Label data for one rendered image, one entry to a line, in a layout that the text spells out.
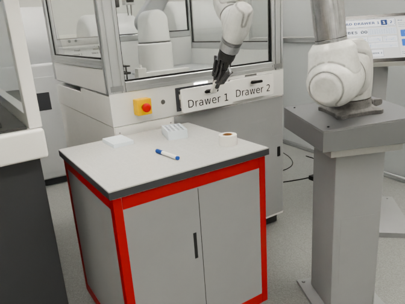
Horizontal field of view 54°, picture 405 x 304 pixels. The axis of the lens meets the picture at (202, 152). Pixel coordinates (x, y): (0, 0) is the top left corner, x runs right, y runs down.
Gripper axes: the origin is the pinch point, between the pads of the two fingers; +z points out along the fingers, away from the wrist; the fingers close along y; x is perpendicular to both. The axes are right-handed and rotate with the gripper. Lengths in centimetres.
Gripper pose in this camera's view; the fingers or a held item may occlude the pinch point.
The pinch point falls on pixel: (215, 86)
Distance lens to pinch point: 189.3
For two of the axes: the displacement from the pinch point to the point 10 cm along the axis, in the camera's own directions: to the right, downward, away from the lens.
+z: -2.6, 6.6, 7.1
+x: -8.4, 2.2, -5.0
